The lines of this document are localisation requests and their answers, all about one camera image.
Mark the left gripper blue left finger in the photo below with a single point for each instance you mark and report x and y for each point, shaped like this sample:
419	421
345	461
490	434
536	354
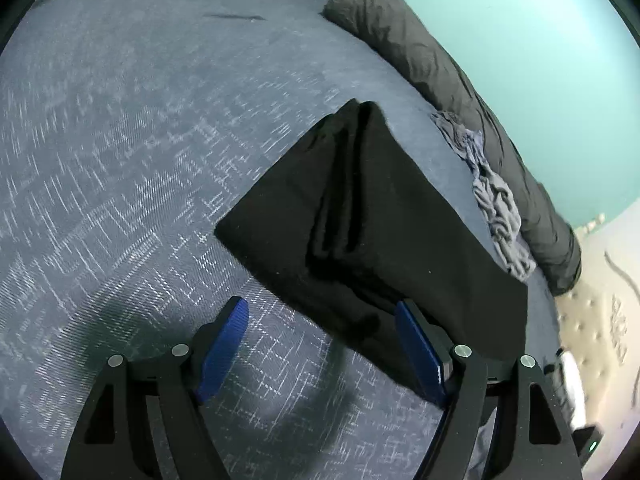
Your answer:
113	439

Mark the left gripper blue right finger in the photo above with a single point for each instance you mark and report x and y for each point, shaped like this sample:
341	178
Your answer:
531	440

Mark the grey white storage bag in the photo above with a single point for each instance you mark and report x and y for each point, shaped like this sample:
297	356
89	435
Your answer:
566	383

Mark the dark grey rolled duvet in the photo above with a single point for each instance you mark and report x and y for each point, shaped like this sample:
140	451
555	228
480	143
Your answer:
391	28

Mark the dark grey crumpled garment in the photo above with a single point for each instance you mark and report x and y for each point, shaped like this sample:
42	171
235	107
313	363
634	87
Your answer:
466	143

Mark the black sweater garment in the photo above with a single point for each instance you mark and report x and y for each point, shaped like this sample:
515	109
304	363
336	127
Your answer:
345	225

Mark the black tracker camera box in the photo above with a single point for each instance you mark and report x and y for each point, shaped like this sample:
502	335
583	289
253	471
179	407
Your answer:
586	440

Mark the beige tufted headboard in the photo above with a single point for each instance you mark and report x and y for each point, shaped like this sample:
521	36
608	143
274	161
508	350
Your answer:
599	326

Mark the blue patterned bed sheet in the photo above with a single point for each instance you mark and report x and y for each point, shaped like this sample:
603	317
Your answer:
128	129

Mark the light grey crumpled garment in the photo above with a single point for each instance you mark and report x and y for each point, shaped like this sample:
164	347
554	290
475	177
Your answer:
497	204

